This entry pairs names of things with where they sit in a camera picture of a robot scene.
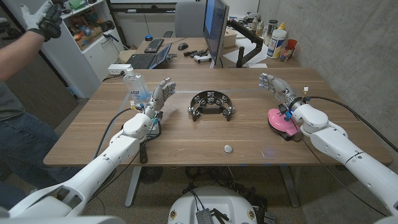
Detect white paper sheets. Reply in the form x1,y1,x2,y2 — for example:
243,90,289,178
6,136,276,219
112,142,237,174
222,37,270,68

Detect red cup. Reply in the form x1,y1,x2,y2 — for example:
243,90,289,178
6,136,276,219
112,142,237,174
286,39,298,55

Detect cardboard box with tools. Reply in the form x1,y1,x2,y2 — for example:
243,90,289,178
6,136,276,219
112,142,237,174
75,26,104,51

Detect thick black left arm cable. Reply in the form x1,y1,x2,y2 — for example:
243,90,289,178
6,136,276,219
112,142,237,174
93,107,137,159

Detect person's bare forearm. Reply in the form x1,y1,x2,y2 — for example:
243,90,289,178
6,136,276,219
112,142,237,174
0,30,47,82

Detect white power strip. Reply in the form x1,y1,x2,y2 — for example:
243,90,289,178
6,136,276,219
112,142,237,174
107,63,133,76

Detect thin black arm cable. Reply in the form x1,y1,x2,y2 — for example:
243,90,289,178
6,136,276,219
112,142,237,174
290,118,388,217

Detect black floor cable bundle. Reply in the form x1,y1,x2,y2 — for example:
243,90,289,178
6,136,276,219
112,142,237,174
182,166,268,218

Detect white game controller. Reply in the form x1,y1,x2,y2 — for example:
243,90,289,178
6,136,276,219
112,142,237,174
193,54,213,64

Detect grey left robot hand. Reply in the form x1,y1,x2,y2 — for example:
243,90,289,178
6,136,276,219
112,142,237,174
143,77,177,119

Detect grey heatsink module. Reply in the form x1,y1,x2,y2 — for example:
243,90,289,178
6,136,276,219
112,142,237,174
195,208,215,224

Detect black half-moon tambourine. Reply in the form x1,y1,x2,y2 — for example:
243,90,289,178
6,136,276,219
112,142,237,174
187,90,236,123

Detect grey office chair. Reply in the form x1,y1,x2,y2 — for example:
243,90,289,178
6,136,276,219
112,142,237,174
163,1,208,39

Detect white table leg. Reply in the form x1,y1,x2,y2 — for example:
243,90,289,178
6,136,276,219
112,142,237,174
124,166,143,208
278,166,301,208

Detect black computer monitor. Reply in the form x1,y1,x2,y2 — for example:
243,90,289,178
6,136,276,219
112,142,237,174
202,0,230,65

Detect pink mini waffle maker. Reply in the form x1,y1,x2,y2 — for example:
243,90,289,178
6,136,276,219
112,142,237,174
267,108,302,142

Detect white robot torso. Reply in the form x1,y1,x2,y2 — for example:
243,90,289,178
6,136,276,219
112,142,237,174
167,185,258,224

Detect person in blue jeans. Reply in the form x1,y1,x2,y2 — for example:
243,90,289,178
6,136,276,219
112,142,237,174
0,81,80,211

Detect beige box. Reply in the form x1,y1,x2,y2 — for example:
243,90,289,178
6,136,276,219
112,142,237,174
222,28,238,49

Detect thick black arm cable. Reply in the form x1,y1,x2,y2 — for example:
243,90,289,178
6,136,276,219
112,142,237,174
306,95,398,153
93,107,137,159

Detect black round floor fan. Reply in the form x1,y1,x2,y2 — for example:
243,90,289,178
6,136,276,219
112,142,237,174
139,166,164,185

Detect clear drinking glass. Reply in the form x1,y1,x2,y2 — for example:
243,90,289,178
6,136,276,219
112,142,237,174
279,45,295,62

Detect black handheld controllers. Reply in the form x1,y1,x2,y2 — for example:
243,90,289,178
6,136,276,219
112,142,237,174
183,48,210,58

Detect open black laptop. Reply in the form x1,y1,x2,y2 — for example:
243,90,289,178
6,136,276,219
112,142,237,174
126,42,173,70

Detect black keyboard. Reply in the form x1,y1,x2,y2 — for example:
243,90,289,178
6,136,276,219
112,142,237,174
144,37,165,54

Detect green box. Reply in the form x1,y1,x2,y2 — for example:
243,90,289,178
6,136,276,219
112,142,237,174
68,0,86,10

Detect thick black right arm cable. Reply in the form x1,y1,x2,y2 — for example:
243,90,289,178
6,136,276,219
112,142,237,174
306,95,398,153

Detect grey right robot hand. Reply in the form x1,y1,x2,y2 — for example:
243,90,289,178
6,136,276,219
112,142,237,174
258,73,304,110

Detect person's gloved hand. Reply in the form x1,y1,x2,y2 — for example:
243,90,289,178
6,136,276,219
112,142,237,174
20,0,63,42

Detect dark lidded jar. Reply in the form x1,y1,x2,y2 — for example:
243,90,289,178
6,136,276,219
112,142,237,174
263,19,279,46

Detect clear hand sanitizer bottle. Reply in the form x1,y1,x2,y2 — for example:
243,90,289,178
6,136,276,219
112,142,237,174
123,67,152,105

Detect white shelf cabinet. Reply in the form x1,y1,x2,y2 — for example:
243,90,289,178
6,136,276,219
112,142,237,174
1,0,125,99

